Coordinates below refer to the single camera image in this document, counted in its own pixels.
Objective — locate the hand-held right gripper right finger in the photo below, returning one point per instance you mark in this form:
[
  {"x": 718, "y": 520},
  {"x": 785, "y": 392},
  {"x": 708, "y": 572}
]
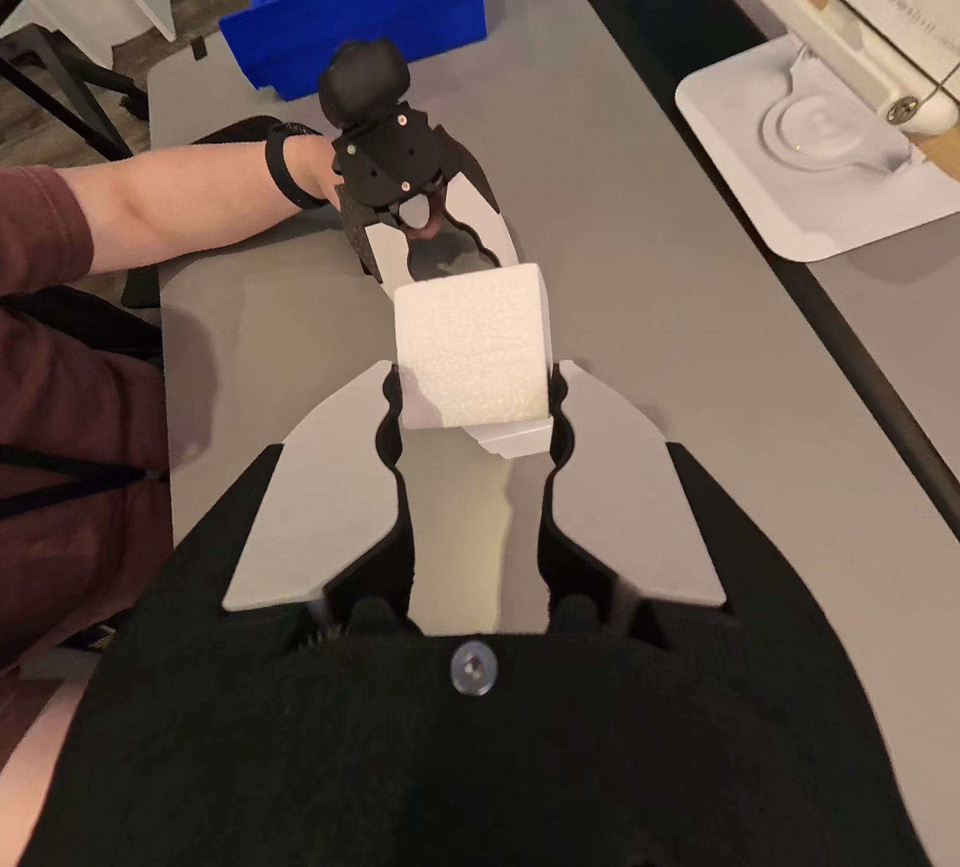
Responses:
[{"x": 637, "y": 507}]

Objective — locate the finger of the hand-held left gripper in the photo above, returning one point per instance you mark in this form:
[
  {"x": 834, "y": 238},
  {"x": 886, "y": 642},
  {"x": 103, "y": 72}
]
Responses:
[
  {"x": 487, "y": 222},
  {"x": 390, "y": 252}
]

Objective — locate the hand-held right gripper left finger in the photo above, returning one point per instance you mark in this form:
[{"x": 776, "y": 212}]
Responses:
[{"x": 315, "y": 507}]

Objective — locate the white foam cube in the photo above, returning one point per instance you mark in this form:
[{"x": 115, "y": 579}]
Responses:
[
  {"x": 517, "y": 439},
  {"x": 472, "y": 349}
]

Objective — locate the person's left forearm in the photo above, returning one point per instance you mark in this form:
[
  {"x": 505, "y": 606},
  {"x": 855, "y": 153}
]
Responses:
[{"x": 172, "y": 207}]

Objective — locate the person's right forearm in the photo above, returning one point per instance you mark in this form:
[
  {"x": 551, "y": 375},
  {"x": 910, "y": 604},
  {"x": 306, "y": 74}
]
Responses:
[{"x": 34, "y": 769}]

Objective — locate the person's left hand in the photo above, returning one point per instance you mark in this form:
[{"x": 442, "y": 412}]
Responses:
[{"x": 315, "y": 169}]

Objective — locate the black chair armrest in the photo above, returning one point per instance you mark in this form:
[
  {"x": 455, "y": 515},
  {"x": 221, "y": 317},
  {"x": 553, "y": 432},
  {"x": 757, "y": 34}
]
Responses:
[{"x": 232, "y": 130}]

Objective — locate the small black object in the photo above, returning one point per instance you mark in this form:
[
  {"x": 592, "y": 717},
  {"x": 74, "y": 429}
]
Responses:
[{"x": 199, "y": 48}]

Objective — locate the wooden board document stand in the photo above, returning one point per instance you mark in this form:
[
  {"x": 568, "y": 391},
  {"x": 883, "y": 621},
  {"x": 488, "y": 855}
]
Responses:
[{"x": 750, "y": 192}]

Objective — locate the person in maroon shirt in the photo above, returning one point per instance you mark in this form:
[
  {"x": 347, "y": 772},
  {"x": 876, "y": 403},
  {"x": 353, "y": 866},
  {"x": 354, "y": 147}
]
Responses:
[{"x": 67, "y": 394}]

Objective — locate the black metal frame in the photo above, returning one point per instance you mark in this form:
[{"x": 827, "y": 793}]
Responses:
[{"x": 67, "y": 87}]

